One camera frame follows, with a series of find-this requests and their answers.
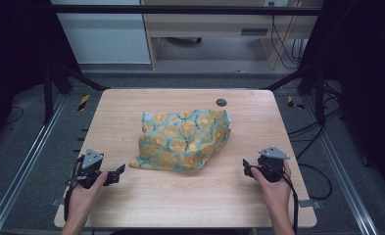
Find person's right hand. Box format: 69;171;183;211
250;160;293;212

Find thin black floor cable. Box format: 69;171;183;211
4;105;25;127

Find black floor cables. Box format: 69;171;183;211
287;79;344;202

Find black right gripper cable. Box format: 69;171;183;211
249;163;300;235

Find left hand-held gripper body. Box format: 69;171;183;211
70;148;111;190

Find light wooden desk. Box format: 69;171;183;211
140;0;325;71

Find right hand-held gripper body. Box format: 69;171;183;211
255;145;291;183

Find black metal frame stand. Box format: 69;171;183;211
42;63;112;125
261;64;327;127

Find person's left hand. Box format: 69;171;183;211
67;170;110;213

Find aluminium floor rail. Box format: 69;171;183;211
0;93;68;235
301;96;381;235

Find black horizontal frame bar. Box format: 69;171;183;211
48;4;323;17

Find yellow black hazard tape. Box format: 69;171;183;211
76;94;92;113

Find right yellow handled tool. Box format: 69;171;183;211
286;95;306;112

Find black curtain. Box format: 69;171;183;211
0;0;82;155
297;0;385;200

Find black hanging desk cables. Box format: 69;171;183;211
269;1;308;71

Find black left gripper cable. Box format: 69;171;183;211
63;154;87;223

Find white cabinet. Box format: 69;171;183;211
50;0;152;65

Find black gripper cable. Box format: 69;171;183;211
249;163;300;235
63;154;87;223

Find teal cloth with yellow circles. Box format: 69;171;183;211
128;109;232;173

